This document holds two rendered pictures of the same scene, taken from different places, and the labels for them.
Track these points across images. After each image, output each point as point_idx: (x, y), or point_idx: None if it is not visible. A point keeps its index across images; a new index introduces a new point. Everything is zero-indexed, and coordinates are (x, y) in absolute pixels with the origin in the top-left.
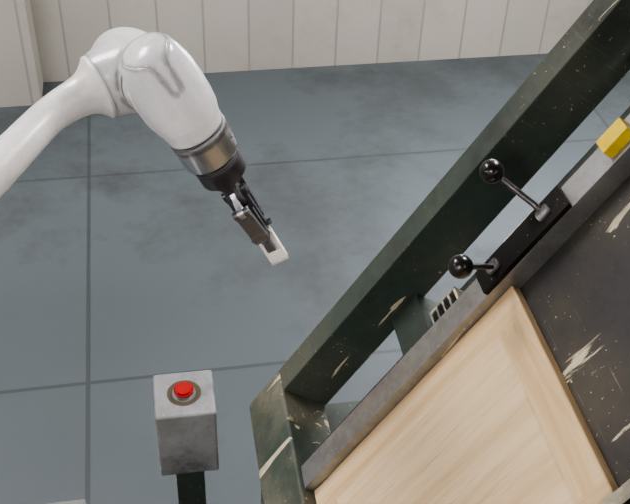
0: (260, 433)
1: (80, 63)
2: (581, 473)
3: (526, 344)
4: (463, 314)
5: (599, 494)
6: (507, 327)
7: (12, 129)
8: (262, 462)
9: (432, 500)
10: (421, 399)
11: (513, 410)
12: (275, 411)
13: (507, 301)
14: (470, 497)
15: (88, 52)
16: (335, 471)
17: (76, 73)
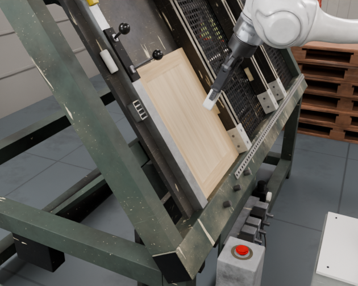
0: (201, 254)
1: (319, 7)
2: (177, 57)
3: (149, 70)
4: (145, 93)
5: (179, 53)
6: (144, 78)
7: None
8: (209, 244)
9: (192, 122)
10: (168, 129)
11: (166, 80)
12: (191, 242)
13: None
14: (188, 104)
15: (313, 1)
16: None
17: (323, 11)
